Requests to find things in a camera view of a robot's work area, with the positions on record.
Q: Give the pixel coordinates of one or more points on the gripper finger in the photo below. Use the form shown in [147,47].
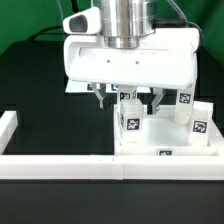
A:
[153,106]
[104,98]

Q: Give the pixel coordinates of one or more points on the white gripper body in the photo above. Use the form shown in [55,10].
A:
[101,48]

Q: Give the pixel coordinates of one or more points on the white square table top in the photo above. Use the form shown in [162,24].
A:
[162,136]

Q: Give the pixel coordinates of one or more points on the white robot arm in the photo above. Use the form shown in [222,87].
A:
[133,8]

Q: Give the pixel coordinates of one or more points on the white U-shaped obstacle fence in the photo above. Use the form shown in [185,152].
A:
[107,167]

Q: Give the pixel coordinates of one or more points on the white marker base plate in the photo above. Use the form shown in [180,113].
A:
[86,87]

